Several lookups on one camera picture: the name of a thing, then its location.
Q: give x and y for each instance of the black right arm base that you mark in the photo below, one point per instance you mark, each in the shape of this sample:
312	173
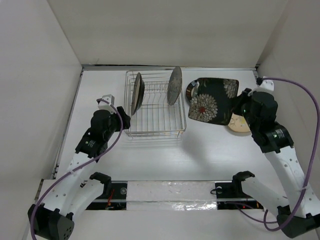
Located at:
230	196

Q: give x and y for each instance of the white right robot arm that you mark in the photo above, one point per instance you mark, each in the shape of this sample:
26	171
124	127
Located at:
298	212

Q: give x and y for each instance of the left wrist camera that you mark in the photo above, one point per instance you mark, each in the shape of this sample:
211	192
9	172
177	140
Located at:
106	102

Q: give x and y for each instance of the cream bird pattern plate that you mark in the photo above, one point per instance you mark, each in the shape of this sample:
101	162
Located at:
238	124

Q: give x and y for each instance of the silver rimmed round plate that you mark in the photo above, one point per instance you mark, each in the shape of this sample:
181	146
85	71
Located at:
137	94

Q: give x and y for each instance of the black square floral plate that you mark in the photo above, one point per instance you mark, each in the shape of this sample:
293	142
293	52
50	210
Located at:
212	103

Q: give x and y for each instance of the black rimmed beige plate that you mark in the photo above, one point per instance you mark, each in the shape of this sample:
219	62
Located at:
191	90

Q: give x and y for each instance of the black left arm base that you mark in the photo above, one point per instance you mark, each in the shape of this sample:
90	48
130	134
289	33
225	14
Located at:
114	195

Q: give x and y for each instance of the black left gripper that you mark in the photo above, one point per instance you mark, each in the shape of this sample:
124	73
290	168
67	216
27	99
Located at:
125	119

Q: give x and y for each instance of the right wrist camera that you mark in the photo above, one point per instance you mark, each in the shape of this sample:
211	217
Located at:
265	85

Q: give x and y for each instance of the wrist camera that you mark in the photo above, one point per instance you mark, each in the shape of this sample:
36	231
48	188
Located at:
106	102
265	85

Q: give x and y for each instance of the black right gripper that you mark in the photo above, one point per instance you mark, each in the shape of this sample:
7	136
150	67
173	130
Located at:
247	96

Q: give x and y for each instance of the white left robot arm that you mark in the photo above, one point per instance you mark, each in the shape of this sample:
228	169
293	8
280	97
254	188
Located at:
53	216

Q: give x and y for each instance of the foil covered rail bar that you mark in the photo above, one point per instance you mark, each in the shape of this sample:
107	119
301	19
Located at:
174	196

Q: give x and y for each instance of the grey snowflake deer plate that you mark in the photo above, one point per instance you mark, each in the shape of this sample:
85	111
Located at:
174	85

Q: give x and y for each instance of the wire dish rack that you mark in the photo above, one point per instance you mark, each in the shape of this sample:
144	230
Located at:
155	118

